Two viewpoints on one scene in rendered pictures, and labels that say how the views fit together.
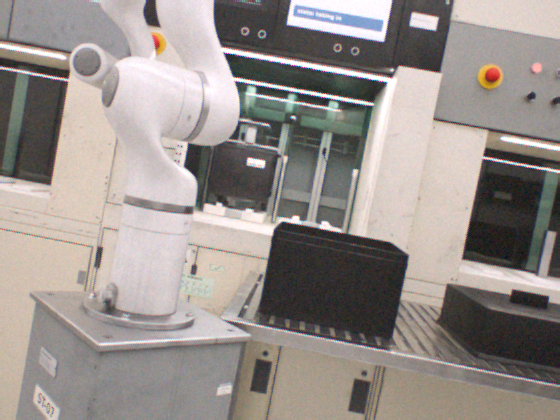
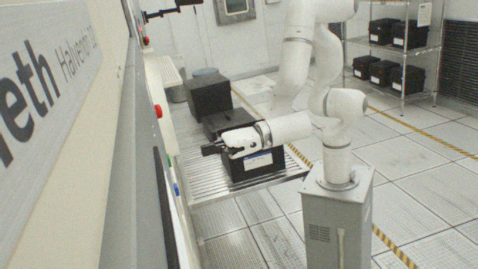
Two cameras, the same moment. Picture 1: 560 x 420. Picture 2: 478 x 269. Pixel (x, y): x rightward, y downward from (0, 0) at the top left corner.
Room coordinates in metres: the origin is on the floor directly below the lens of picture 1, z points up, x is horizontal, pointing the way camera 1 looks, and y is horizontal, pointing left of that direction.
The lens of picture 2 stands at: (1.68, 1.34, 1.64)
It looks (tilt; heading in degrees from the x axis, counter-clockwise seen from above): 25 degrees down; 256
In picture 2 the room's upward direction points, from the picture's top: 10 degrees counter-clockwise
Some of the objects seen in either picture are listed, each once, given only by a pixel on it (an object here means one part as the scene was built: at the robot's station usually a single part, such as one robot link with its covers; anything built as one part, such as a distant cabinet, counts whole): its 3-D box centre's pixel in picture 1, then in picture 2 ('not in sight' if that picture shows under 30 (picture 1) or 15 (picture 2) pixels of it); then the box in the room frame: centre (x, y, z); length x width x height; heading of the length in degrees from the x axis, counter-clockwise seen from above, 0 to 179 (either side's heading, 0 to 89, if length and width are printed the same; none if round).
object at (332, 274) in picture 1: (330, 273); (250, 149); (1.27, -0.14, 0.85); 0.28 x 0.28 x 0.17; 87
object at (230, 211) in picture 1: (236, 210); not in sight; (2.09, 0.15, 0.89); 0.22 x 0.21 x 0.04; 178
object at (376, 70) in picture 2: not in sight; (383, 73); (-1.09, -2.04, 0.31); 0.30 x 0.28 x 0.26; 88
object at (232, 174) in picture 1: (245, 165); not in sight; (2.09, 0.15, 1.06); 0.24 x 0.20 x 0.32; 88
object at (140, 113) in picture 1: (153, 134); (343, 117); (0.96, 0.23, 1.07); 0.19 x 0.12 x 0.24; 128
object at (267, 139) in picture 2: not in sight; (262, 135); (1.39, 0.46, 1.20); 0.09 x 0.03 x 0.08; 88
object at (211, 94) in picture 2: not in sight; (208, 97); (1.27, -1.01, 0.89); 0.29 x 0.29 x 0.25; 2
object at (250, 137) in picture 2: not in sight; (242, 140); (1.45, 0.46, 1.20); 0.11 x 0.10 x 0.07; 178
